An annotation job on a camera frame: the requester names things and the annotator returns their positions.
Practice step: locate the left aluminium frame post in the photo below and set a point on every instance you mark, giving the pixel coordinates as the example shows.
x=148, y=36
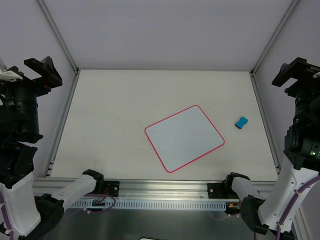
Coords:
x=57, y=34

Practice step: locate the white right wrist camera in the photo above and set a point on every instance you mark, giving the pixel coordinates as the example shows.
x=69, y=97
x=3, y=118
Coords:
x=316, y=75

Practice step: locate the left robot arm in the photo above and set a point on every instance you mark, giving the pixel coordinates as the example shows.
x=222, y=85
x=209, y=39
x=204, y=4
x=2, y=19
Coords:
x=27, y=216

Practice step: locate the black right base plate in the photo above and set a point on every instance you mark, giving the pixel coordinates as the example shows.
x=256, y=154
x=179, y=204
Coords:
x=220, y=191

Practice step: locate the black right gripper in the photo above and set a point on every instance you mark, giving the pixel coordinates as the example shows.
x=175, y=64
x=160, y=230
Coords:
x=295, y=81

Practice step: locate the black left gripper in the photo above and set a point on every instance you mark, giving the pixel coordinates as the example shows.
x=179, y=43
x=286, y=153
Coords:
x=38, y=81

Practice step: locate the white slotted cable duct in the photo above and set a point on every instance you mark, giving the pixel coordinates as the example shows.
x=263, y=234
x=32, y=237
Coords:
x=133, y=204

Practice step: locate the pink framed whiteboard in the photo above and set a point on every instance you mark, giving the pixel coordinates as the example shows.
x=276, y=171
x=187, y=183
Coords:
x=184, y=137

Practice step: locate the blue whiteboard eraser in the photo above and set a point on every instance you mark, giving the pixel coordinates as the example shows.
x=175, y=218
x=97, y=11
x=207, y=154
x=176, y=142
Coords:
x=241, y=122

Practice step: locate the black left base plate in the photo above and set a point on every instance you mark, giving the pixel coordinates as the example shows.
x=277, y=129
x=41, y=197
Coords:
x=111, y=188

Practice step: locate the aluminium mounting rail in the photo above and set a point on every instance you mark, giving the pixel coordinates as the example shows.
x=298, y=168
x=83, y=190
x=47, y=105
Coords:
x=140, y=189

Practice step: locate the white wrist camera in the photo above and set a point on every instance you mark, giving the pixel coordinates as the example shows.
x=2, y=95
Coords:
x=8, y=75
x=316, y=75

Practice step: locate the right aluminium frame post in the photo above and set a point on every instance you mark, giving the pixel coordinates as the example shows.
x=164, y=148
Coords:
x=275, y=34

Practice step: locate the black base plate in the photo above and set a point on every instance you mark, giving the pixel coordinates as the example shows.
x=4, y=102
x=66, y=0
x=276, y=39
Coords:
x=111, y=188
x=220, y=191

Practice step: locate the aluminium frame post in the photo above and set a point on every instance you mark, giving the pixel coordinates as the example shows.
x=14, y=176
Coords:
x=57, y=34
x=275, y=34

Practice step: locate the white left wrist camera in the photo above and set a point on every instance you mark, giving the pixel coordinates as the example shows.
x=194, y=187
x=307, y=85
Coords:
x=8, y=75

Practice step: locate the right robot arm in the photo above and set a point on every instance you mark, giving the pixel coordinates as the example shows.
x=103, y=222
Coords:
x=300, y=168

